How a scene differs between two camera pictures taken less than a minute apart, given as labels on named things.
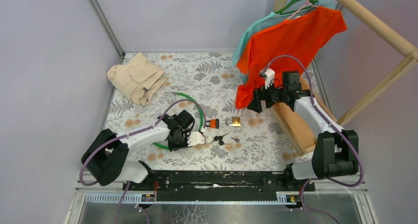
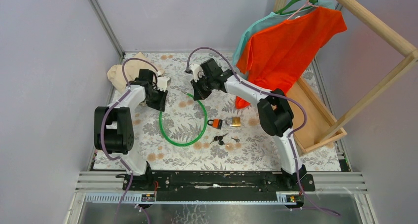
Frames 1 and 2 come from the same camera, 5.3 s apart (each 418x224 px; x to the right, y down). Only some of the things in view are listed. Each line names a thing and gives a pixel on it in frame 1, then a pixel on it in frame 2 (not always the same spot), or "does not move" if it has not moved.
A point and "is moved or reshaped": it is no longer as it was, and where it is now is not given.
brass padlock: (236, 122) does not move
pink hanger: (307, 3) does not move
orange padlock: (214, 123) is moved or reshaped
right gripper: (255, 105) to (198, 94)
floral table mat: (193, 123) does not move
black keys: (221, 142) does not move
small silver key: (237, 139) does not move
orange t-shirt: (290, 45) does not move
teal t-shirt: (270, 19) does not move
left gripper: (173, 148) to (160, 104)
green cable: (201, 112) is moved or reshaped
